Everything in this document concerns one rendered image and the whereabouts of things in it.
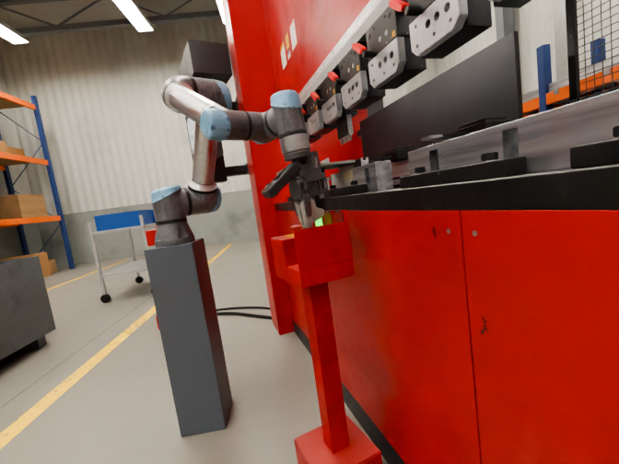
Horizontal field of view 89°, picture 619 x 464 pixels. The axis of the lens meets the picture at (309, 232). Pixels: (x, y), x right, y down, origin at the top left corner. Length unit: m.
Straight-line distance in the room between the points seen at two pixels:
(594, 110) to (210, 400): 1.43
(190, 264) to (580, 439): 1.14
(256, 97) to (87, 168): 7.87
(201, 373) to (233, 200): 7.26
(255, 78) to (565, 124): 1.82
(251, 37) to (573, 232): 2.07
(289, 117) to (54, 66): 9.79
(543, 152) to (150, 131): 8.85
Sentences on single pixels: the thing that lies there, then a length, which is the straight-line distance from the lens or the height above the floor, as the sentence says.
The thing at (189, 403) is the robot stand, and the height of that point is 0.14.
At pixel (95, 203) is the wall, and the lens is 9.59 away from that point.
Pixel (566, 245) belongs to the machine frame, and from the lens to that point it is 0.50.
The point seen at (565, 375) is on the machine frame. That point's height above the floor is 0.61.
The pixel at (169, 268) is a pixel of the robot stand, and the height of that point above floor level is 0.69.
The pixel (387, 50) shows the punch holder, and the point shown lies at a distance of 0.98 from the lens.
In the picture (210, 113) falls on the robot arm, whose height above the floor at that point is 1.11.
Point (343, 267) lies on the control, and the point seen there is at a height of 0.69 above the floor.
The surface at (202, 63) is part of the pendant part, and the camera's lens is 2.34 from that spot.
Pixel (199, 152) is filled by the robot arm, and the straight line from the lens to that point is 1.30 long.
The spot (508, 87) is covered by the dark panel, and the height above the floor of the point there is 1.17.
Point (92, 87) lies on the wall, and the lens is 9.92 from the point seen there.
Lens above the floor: 0.89
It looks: 6 degrees down
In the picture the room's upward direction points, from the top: 8 degrees counter-clockwise
